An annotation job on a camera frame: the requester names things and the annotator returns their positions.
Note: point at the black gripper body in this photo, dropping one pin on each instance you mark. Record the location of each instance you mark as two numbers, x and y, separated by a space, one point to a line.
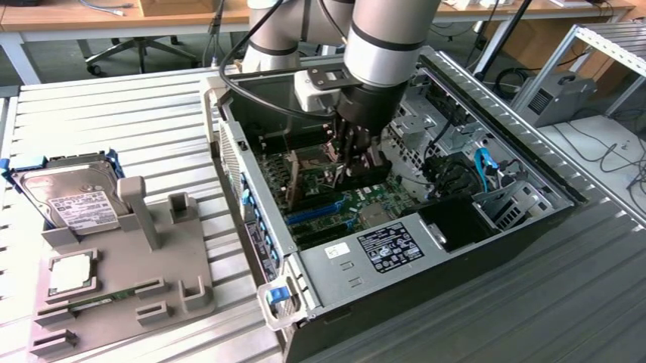
372 106

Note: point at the CPU socket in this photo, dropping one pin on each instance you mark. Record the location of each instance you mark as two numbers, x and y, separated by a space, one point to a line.
313 160

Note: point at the aluminium frame table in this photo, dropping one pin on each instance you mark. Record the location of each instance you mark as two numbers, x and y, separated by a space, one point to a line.
605 41

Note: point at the grey parts rack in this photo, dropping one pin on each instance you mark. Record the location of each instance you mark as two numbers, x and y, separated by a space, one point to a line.
126 280

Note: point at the black stand pole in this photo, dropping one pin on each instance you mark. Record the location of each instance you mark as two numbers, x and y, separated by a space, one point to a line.
502 36

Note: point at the blue expansion slot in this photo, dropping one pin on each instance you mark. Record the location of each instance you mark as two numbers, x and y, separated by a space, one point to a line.
313 213

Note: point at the open PC case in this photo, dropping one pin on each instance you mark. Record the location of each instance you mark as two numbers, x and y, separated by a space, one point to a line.
404 302

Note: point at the cardboard box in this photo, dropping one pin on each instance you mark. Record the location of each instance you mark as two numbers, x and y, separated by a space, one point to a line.
171 7

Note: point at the blue slot clip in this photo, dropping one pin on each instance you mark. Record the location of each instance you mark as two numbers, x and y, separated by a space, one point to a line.
246 198
276 258
269 239

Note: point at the metal disk bay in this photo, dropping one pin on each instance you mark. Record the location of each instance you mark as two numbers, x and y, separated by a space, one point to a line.
510 211

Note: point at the grey control box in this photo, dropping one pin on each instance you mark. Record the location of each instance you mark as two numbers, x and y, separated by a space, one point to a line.
560 102

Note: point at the metal socket cover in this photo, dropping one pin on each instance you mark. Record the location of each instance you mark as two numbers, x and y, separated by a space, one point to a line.
330 149

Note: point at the wooden desk with white legs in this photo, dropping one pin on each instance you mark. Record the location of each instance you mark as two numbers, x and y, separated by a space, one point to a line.
75 20

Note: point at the chipset heatsink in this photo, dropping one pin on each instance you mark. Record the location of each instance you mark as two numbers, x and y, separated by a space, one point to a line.
376 215

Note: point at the grey metal drive cage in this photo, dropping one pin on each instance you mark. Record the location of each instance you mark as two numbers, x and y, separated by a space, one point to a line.
424 128

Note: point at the green RAM stick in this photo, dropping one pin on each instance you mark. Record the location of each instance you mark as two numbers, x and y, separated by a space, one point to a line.
121 295

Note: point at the silver CPU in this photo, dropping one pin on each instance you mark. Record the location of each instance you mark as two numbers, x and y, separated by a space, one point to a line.
71 274

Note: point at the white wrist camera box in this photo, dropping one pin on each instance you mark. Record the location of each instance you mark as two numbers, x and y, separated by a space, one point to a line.
316 90

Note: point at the grey power supply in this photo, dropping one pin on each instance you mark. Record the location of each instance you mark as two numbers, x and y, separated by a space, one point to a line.
344 272

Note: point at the graphics card with metal bracket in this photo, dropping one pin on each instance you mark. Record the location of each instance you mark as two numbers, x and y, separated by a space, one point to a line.
364 179

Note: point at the green motherboard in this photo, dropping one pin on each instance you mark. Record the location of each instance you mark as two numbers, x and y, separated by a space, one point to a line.
384 196

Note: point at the long wooden desk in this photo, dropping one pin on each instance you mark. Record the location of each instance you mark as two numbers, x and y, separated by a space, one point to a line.
556 11

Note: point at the office chair base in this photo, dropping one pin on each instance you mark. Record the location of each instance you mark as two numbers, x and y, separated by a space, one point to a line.
142 47

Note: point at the black plastic shroud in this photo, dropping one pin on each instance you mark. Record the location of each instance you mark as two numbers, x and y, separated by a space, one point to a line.
454 223

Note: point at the blue case latch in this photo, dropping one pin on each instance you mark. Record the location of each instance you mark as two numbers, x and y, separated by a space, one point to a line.
277 295

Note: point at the hard disk with blue carrier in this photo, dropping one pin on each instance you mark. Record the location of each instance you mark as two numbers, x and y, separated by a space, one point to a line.
71 196

